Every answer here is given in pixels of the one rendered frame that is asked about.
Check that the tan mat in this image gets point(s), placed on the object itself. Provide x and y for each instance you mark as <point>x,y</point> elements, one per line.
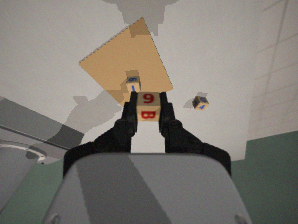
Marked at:
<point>130,53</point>

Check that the wooden letter block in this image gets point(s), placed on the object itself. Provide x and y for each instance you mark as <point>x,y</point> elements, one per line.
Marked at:
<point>133,84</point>
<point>148,106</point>
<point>200,103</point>

